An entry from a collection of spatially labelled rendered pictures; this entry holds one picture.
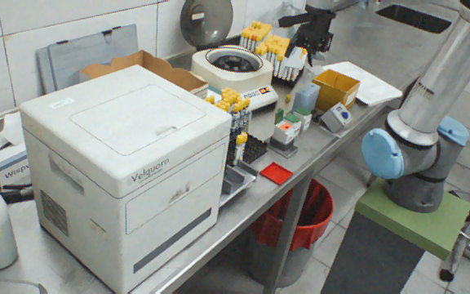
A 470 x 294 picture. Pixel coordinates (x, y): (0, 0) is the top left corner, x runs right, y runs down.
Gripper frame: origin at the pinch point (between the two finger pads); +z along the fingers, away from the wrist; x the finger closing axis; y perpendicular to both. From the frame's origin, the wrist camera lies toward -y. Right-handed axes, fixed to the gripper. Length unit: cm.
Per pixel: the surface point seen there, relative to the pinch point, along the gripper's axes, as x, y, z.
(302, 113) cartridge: 1.3, 5.6, 12.4
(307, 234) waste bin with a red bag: 15, 15, 66
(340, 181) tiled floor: 107, -16, 103
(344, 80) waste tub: 32.6, 0.8, 9.9
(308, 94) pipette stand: 8.0, 2.2, 8.8
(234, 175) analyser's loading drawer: -36.6, 13.8, 14.6
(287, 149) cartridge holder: -10.8, 11.1, 18.0
